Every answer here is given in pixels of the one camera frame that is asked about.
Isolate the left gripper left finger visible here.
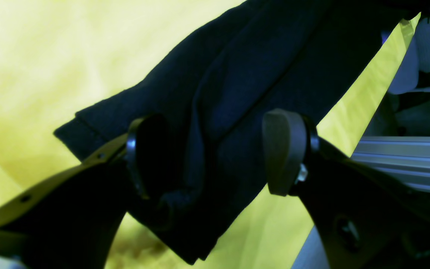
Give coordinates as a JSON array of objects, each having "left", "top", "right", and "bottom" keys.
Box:
[{"left": 0, "top": 115, "right": 171, "bottom": 269}]

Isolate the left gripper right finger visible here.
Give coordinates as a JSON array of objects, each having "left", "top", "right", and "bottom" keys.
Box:
[{"left": 262, "top": 109, "right": 430, "bottom": 269}]

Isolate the black T-shirt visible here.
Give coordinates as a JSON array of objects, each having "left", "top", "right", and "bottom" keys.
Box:
[{"left": 54, "top": 0, "right": 429, "bottom": 265}]

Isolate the yellow table cloth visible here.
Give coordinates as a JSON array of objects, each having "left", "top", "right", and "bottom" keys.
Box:
[{"left": 0, "top": 0, "right": 418, "bottom": 269}]

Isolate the aluminium frame rail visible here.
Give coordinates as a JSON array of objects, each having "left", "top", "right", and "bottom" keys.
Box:
[{"left": 351, "top": 136, "right": 430, "bottom": 192}]

